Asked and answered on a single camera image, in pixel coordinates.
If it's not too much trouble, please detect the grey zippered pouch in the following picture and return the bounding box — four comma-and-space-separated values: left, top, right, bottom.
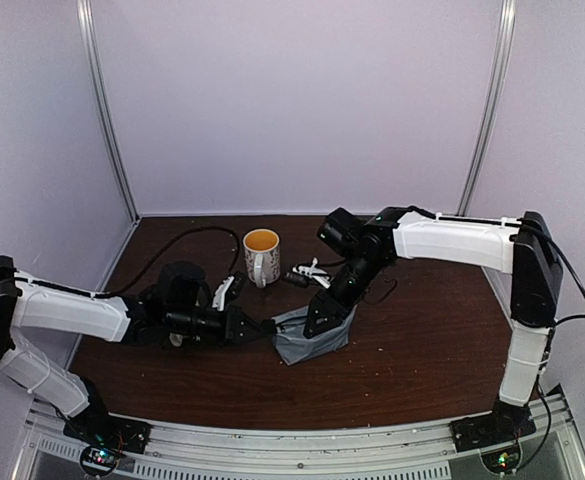
272, 307, 356, 366

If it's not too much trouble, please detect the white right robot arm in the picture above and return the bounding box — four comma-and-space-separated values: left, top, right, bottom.
303, 206, 564, 422

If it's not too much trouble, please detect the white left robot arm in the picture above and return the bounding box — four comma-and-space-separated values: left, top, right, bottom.
0, 256, 276, 426

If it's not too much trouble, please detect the plain white mug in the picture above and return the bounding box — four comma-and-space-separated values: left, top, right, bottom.
169, 334, 183, 348

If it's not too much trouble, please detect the white floral mug yellow inside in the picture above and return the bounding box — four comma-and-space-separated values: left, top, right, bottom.
243, 229, 281, 289

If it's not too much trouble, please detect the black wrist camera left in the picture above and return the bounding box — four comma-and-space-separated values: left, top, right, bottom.
212, 271, 246, 311

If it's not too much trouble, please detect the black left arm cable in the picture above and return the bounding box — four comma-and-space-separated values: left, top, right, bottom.
91, 227, 242, 299

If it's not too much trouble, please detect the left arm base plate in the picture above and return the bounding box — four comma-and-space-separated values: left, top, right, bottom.
59, 414, 151, 478

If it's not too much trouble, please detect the aluminium table front rail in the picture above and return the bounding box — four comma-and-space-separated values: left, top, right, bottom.
9, 389, 585, 480

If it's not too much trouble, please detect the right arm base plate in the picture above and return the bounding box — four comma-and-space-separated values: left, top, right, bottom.
450, 414, 537, 476

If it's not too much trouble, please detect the aluminium corner post right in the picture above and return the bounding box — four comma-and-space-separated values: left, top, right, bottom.
457, 0, 517, 216

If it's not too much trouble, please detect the aluminium corner post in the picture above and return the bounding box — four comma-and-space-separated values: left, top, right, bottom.
76, 0, 140, 223
457, 0, 517, 216

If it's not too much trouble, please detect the aluminium corner post left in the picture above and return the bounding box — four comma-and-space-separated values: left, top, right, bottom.
76, 0, 140, 223

